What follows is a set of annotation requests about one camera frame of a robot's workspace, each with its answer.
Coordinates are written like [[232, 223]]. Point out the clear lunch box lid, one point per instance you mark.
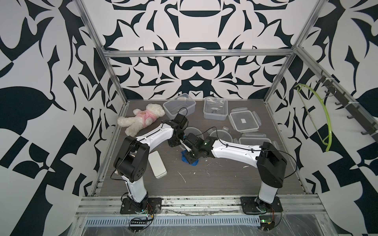
[[244, 120], [255, 139]]

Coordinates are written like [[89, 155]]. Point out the round clear container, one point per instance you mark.
[[194, 131]]

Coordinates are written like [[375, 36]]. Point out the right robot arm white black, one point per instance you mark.
[[271, 164]]

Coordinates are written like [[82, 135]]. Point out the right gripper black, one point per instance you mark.
[[188, 158]]

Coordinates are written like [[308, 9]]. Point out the white rectangular box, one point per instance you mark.
[[157, 165]]

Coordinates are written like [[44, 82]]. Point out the white teddy bear pink shirt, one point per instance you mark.
[[141, 119]]

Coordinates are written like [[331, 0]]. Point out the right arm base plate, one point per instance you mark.
[[255, 206]]

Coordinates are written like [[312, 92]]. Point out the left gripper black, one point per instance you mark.
[[173, 144]]

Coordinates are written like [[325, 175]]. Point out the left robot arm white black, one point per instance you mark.
[[132, 159]]

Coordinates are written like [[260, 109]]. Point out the green clothes hanger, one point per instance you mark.
[[317, 112]]

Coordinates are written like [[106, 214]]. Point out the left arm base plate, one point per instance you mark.
[[148, 205]]

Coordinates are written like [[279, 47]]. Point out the aluminium frame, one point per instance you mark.
[[261, 49]]

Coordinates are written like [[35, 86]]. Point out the black wall hook rack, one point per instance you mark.
[[356, 110]]

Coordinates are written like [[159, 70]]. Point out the clear rectangular lunch box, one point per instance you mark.
[[215, 108], [182, 104]]

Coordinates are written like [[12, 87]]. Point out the blue cleaning cloth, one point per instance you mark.
[[187, 158]]

